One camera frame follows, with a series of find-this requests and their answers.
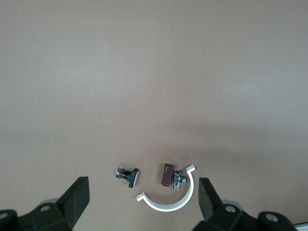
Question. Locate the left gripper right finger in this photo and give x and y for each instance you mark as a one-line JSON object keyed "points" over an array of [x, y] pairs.
{"points": [[207, 202]]}

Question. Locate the brown table cover sheet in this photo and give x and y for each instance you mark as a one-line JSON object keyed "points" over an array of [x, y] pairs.
{"points": [[154, 72]]}

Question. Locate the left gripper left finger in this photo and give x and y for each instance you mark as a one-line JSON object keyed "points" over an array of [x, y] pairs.
{"points": [[75, 202]]}

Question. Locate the brown metal valve part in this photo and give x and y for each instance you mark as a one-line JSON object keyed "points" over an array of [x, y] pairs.
{"points": [[166, 176]]}

